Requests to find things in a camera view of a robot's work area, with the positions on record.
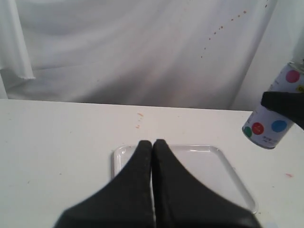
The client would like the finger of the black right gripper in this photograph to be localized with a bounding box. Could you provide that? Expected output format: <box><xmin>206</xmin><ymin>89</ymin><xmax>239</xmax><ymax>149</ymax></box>
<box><xmin>261</xmin><ymin>91</ymin><xmax>304</xmax><ymax>129</ymax></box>

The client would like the white backdrop curtain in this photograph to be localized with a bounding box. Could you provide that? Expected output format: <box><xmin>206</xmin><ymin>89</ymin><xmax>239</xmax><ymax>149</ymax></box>
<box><xmin>0</xmin><ymin>0</ymin><xmax>304</xmax><ymax>110</ymax></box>

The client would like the white dotted spray can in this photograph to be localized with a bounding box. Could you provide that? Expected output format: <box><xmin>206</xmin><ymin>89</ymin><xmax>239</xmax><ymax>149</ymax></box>
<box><xmin>242</xmin><ymin>62</ymin><xmax>304</xmax><ymax>149</ymax></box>

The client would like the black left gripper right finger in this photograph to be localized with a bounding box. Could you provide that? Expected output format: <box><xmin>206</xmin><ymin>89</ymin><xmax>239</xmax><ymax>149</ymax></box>
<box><xmin>152</xmin><ymin>139</ymin><xmax>261</xmax><ymax>228</ymax></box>

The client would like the white plastic tray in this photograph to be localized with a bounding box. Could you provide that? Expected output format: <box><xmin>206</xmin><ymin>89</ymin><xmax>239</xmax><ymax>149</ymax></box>
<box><xmin>114</xmin><ymin>144</ymin><xmax>257</xmax><ymax>214</ymax></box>

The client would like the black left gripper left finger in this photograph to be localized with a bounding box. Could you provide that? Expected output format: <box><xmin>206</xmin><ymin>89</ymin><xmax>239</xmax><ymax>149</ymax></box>
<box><xmin>55</xmin><ymin>141</ymin><xmax>154</xmax><ymax>228</ymax></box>

